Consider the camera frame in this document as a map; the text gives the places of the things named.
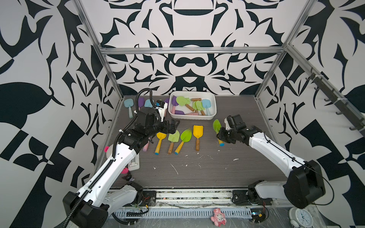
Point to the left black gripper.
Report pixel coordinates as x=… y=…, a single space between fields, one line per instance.
x=171 y=127

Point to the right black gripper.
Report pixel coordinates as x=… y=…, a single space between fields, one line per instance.
x=220 y=135

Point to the yellow toy shovel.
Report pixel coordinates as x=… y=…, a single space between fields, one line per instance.
x=160 y=137

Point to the green shovel yellow blue-tipped handle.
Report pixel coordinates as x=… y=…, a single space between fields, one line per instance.
x=217 y=127

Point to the blue toy shovel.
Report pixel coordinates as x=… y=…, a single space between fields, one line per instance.
x=148 y=103

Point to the purple pointed shovel pink handle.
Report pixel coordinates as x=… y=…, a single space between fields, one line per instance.
x=145 y=148

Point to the purple square shovel pink handle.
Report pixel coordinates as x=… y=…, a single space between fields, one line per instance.
x=141 y=102

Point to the teal square shovel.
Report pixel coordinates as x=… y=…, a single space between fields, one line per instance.
x=128 y=103

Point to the yellow shovel wooden handle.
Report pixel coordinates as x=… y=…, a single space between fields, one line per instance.
x=198 y=133

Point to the green pointed shovel yellow handle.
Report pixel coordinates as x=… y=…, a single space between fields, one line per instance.
x=185 y=137

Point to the green shovel brown wooden handle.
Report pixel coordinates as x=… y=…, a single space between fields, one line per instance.
x=198 y=107

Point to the white plastic storage box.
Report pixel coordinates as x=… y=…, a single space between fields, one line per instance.
x=193 y=96

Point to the light blue pointed shovel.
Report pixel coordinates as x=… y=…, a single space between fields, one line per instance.
x=206 y=105

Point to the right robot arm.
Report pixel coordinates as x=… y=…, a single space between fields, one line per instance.
x=305 y=183

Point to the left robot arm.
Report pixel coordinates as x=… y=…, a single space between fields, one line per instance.
x=90 y=206

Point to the purple shovel lying in box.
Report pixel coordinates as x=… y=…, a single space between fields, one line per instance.
x=179 y=112

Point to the purple shovel in box left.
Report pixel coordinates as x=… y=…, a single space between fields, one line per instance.
x=174 y=104

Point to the white brush block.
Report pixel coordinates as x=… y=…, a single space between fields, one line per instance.
x=134 y=164

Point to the small green circuit board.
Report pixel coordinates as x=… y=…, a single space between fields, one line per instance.
x=259 y=216

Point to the pink bear toy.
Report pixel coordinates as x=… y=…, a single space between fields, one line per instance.
x=218 y=217

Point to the white alarm clock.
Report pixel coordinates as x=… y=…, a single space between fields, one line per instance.
x=300 y=218

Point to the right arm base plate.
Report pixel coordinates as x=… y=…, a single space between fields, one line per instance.
x=242 y=197

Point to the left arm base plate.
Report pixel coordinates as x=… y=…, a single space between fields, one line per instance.
x=148 y=197

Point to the white slotted cable duct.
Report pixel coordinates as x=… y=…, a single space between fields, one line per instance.
x=195 y=213

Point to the black wall hook rack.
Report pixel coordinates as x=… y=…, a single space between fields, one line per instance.
x=336 y=98

